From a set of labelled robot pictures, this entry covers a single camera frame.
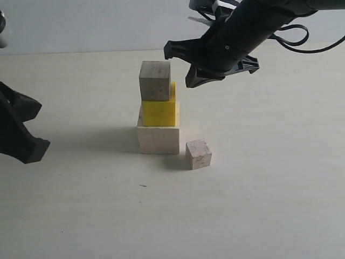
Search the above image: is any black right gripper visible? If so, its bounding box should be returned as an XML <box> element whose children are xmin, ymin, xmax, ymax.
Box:
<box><xmin>163</xmin><ymin>16</ymin><xmax>259</xmax><ymax>88</ymax></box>

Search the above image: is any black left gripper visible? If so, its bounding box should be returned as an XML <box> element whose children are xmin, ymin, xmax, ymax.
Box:
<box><xmin>1</xmin><ymin>82</ymin><xmax>50</xmax><ymax>164</ymax></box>

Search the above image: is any medium wooden cube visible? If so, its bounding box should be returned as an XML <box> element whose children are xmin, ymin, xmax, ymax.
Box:
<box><xmin>139</xmin><ymin>61</ymin><xmax>171</xmax><ymax>101</ymax></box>

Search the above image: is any yellow cube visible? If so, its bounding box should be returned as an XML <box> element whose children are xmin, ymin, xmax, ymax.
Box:
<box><xmin>141</xmin><ymin>81</ymin><xmax>180</xmax><ymax>127</ymax></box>

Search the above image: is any large wooden cube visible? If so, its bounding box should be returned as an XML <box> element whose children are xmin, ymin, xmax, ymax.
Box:
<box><xmin>136</xmin><ymin>102</ymin><xmax>180</xmax><ymax>154</ymax></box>

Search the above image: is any small wooden cube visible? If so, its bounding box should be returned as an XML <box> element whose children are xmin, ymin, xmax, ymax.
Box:
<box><xmin>185</xmin><ymin>139</ymin><xmax>212</xmax><ymax>170</ymax></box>

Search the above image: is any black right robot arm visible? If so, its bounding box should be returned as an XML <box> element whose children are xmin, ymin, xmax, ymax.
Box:
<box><xmin>163</xmin><ymin>0</ymin><xmax>344</xmax><ymax>88</ymax></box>

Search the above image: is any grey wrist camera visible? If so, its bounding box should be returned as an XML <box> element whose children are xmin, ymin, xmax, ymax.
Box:
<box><xmin>189</xmin><ymin>0</ymin><xmax>240</xmax><ymax>21</ymax></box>

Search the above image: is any black cable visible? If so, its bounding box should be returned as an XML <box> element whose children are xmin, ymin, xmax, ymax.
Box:
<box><xmin>271</xmin><ymin>24</ymin><xmax>345</xmax><ymax>54</ymax></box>

